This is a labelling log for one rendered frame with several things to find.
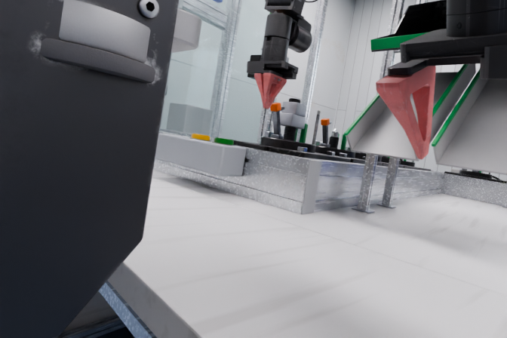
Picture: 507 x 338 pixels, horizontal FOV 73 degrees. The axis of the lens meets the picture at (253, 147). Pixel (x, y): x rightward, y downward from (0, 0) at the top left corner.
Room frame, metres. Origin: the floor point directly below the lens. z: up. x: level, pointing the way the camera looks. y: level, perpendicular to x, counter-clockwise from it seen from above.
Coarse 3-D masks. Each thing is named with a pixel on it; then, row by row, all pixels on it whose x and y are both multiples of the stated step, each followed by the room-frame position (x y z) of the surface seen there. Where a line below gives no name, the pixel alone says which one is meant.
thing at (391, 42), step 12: (444, 0) 0.80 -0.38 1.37; (408, 12) 0.75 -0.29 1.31; (420, 12) 0.79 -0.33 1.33; (432, 12) 0.83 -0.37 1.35; (444, 12) 0.81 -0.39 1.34; (408, 24) 0.76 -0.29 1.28; (420, 24) 0.79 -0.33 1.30; (432, 24) 0.83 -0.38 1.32; (444, 24) 0.82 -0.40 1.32; (384, 36) 0.70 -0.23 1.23; (396, 36) 0.63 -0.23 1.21; (408, 36) 0.62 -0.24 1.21; (372, 48) 0.67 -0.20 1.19; (384, 48) 0.66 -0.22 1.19; (396, 48) 0.64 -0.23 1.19
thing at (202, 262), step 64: (192, 192) 0.66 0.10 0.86; (128, 256) 0.31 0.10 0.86; (192, 256) 0.33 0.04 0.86; (256, 256) 0.36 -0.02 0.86; (320, 256) 0.39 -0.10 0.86; (384, 256) 0.44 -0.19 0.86; (192, 320) 0.22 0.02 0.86; (256, 320) 0.23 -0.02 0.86; (320, 320) 0.25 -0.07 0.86; (384, 320) 0.26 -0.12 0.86; (448, 320) 0.28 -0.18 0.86
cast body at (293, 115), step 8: (288, 104) 0.84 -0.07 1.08; (296, 104) 0.83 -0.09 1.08; (280, 112) 0.84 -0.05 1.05; (288, 112) 0.84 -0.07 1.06; (296, 112) 0.83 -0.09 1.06; (304, 112) 0.86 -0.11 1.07; (280, 120) 0.84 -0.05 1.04; (288, 120) 0.82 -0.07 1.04; (296, 120) 0.83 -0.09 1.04; (304, 120) 0.86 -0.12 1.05
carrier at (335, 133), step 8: (336, 136) 1.05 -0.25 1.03; (344, 136) 1.08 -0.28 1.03; (320, 144) 1.09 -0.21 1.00; (328, 144) 1.01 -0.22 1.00; (336, 144) 1.04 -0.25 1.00; (344, 144) 1.07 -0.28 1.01; (320, 152) 1.00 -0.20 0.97; (336, 152) 0.99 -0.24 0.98; (344, 152) 0.99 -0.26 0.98; (352, 152) 1.01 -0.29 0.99; (352, 160) 0.89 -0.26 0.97; (360, 160) 0.93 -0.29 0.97
